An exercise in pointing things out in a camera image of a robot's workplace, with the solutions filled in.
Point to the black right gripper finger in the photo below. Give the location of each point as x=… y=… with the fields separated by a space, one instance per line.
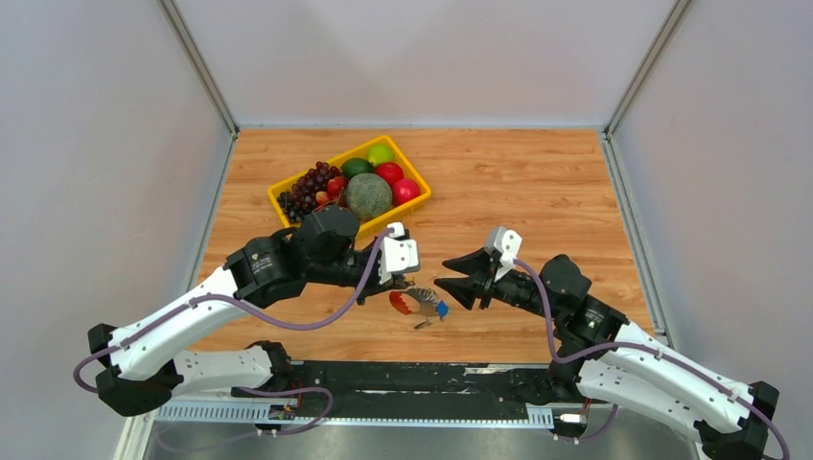
x=469 y=264
x=465 y=291

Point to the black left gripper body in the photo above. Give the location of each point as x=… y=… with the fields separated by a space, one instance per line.
x=372 y=283

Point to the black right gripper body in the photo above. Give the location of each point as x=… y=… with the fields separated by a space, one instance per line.
x=513 y=287

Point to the blue key tag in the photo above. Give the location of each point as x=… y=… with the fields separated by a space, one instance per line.
x=441 y=309

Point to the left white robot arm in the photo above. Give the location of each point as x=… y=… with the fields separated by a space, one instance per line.
x=151 y=361

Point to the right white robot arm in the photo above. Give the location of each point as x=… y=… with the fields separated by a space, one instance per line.
x=600 y=354

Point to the green netted melon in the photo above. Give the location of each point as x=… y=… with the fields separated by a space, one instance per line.
x=368 y=196

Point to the red strawberry cluster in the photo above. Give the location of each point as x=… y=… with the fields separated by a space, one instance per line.
x=333 y=194

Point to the dark purple grape bunch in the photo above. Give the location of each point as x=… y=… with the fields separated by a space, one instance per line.
x=296 y=200

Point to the pink red apple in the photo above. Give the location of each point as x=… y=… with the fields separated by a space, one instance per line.
x=403 y=191

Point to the dark green lime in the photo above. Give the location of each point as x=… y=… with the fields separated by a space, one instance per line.
x=356 y=166

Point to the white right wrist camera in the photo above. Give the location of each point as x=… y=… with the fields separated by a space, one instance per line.
x=502 y=247

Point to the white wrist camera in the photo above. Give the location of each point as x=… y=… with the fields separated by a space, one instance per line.
x=502 y=247
x=399 y=253

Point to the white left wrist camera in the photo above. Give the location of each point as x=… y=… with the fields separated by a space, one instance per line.
x=399 y=253

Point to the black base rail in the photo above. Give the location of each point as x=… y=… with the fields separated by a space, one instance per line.
x=423 y=390

